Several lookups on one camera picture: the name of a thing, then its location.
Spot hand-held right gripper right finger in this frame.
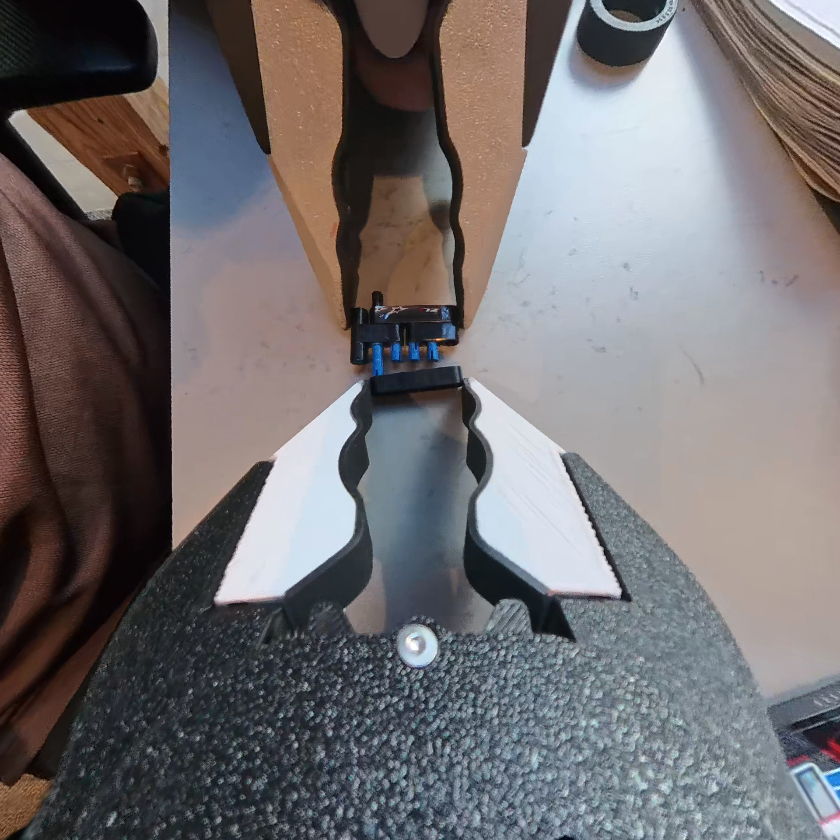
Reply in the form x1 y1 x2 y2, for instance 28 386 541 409
462 377 624 636

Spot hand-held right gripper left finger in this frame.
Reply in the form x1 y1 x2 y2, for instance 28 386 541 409
213 381 376 627

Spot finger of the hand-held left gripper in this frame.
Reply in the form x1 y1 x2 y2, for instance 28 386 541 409
428 0 531 329
251 0 362 330

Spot short black brick beam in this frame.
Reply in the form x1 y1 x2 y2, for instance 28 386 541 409
369 366 466 397

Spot black brick assembly blue pins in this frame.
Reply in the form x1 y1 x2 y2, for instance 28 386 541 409
350 290 463 366

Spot light grey desk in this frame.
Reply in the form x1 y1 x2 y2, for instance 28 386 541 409
167 0 840 706

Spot person's left hand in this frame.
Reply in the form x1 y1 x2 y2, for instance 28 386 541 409
351 39 439 114

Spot black toy tyre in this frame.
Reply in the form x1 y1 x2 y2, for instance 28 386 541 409
576 0 678 68

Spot open instruction book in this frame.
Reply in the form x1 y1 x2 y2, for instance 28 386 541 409
692 0 840 236

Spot black office chair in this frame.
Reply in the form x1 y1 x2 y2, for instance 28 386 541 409
0 0 160 221

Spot person's brown sweater torso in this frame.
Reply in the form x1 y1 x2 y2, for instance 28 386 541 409
0 152 175 788

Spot red toy race car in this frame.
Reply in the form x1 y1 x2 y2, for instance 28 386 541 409
781 735 840 831

